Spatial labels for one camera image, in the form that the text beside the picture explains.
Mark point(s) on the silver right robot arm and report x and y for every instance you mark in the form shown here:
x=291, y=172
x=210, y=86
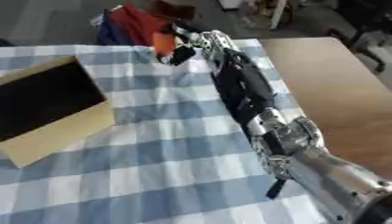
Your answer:
x=326, y=175

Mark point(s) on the black chair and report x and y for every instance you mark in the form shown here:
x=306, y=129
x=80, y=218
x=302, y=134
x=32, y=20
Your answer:
x=368, y=20

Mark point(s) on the orange block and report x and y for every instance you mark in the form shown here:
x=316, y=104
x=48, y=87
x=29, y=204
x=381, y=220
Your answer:
x=164, y=43

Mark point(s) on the tan cardboard box black inside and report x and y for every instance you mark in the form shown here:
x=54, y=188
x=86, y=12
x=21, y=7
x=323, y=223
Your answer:
x=46, y=99

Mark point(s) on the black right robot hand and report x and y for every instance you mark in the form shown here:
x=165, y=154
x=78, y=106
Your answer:
x=240, y=84

